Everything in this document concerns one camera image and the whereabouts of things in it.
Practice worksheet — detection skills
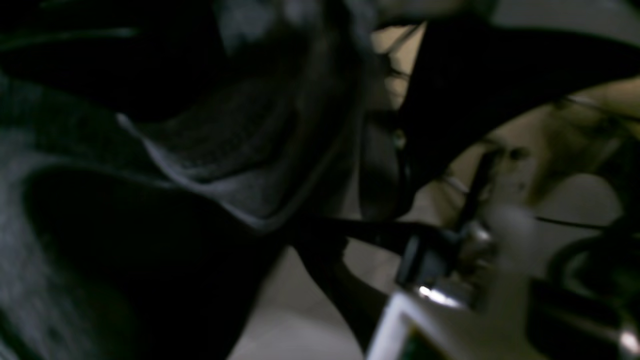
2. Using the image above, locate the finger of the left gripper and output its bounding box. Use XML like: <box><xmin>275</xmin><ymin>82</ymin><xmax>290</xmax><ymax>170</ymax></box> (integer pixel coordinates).
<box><xmin>291</xmin><ymin>216</ymin><xmax>413</xmax><ymax>351</ymax></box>

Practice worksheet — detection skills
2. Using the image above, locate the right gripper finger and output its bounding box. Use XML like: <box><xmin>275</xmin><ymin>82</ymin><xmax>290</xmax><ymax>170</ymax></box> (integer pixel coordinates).
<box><xmin>359</xmin><ymin>14</ymin><xmax>639</xmax><ymax>221</ymax></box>

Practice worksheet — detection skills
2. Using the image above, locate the grey T-shirt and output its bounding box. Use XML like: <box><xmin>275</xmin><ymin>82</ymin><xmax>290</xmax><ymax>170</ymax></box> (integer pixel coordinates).
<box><xmin>1</xmin><ymin>0</ymin><xmax>384</xmax><ymax>360</ymax></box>

